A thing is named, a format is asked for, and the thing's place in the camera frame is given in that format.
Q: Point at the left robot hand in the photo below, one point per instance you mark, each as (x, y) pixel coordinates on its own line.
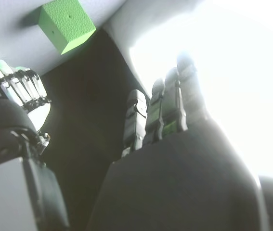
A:
(174, 180)

